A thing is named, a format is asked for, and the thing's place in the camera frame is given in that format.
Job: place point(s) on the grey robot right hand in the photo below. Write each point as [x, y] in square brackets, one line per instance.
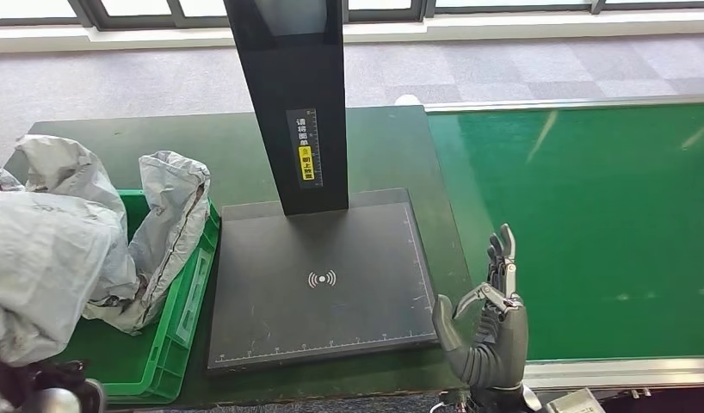
[503, 336]

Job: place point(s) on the plain grey parcel bag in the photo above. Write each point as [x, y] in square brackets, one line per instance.
[169, 228]

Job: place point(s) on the green conveyor belt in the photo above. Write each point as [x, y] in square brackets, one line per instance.
[586, 171]

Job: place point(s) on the white round conveyor cap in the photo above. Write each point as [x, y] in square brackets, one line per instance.
[408, 100]

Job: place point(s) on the black scanner machine column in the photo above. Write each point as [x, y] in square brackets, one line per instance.
[289, 68]

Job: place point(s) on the crumpled printed parcel bag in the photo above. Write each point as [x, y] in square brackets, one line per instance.
[1, 178]

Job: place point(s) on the black and yellow column label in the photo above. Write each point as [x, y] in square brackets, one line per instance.
[304, 154]

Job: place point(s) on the white window sill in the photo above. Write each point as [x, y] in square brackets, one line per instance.
[500, 27]

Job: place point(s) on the dark green table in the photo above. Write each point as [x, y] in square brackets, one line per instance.
[243, 148]

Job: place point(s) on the green plastic crate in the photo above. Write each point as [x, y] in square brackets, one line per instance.
[158, 353]

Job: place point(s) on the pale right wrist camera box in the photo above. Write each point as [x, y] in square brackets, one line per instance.
[577, 402]

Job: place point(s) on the wide aluminium conveyor rail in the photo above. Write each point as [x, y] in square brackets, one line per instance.
[614, 373]

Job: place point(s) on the metal conveyor support bracket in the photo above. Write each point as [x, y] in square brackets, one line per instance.
[631, 393]

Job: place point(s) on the black scanner base plate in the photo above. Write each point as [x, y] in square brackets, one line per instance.
[329, 319]

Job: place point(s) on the thin aluminium conveyor rail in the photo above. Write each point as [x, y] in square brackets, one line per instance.
[557, 104]

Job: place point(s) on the dark window frame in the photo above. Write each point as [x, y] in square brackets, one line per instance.
[146, 24]

